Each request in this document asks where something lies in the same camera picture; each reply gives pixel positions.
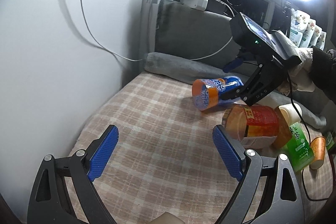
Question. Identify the small orange paper cup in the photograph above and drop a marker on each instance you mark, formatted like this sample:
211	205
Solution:
318	146

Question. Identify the plaid beige cushion cover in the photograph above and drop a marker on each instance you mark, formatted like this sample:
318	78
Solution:
165	159

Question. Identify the grey rolled blanket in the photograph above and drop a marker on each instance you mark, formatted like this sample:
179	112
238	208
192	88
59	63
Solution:
188	71

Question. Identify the camera with screen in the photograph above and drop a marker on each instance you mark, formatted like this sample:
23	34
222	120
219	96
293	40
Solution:
254	39

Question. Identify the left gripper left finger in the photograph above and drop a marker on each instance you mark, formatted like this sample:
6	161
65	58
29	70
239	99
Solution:
50	201

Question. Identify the grey sofa backrest cushion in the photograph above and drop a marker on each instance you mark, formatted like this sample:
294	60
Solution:
192	34

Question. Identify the white patterned packages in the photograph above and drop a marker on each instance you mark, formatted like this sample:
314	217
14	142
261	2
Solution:
304	32

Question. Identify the gloved right hand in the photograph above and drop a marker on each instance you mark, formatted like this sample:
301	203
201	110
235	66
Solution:
299	76

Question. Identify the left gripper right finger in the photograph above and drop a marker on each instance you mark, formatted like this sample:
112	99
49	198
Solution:
281	200

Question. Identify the red orange cut bottle cup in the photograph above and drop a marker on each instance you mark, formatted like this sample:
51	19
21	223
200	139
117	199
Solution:
255	127

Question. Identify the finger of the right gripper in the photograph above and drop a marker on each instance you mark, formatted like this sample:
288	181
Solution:
231	93
233	64

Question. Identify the green tea cut bottle cup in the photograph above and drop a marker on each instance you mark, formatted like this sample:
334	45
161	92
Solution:
298	149

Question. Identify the blue orange Arctic Ocean cup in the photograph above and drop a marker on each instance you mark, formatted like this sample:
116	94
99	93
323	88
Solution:
205	92

